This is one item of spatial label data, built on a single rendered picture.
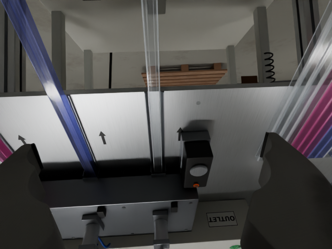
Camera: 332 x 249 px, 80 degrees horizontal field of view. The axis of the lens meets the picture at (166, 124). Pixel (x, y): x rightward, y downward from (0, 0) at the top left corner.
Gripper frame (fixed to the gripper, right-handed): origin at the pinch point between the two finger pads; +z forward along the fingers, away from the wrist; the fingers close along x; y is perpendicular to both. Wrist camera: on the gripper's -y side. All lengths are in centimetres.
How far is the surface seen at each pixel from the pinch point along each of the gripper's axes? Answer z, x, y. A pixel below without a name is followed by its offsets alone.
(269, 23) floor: 194, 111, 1
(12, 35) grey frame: 42, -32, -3
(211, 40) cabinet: 80, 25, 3
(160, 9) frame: 54, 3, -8
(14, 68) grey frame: 37.8, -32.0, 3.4
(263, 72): 50, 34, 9
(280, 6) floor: 172, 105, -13
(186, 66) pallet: 274, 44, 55
